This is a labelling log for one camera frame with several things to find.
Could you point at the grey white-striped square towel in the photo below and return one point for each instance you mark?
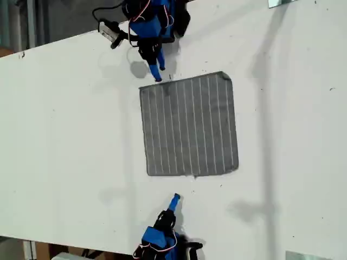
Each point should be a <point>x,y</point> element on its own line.
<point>189,124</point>

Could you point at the white plastic object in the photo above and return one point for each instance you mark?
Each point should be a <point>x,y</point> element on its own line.
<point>67,256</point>

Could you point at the brown cardboard box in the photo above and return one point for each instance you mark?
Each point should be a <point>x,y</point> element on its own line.
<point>43,250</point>

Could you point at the steel plate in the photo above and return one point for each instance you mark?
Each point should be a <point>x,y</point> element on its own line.
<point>279,2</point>

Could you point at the white table leg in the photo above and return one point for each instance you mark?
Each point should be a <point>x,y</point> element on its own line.
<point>28,250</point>

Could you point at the black camera stalk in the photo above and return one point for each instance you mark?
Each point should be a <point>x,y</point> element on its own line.
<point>128,35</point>

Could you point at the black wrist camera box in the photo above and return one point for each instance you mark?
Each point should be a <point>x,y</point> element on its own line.
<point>193,250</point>
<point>107,31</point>

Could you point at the grey metal frame post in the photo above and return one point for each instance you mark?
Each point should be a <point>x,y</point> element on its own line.
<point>31,21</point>

